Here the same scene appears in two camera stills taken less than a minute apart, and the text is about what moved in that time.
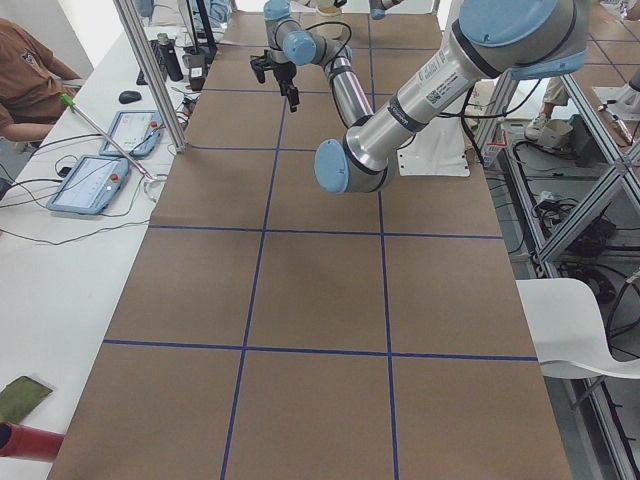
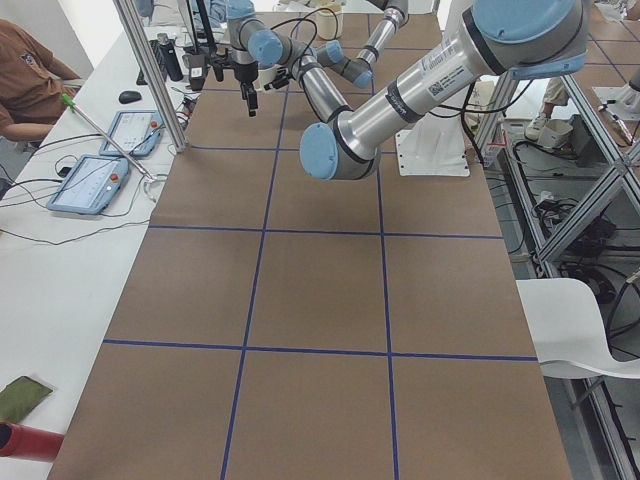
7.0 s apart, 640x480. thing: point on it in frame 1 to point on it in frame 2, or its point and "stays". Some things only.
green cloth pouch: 19,397 stays
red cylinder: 28,442 stays
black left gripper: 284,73 to 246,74
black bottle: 168,57 stays
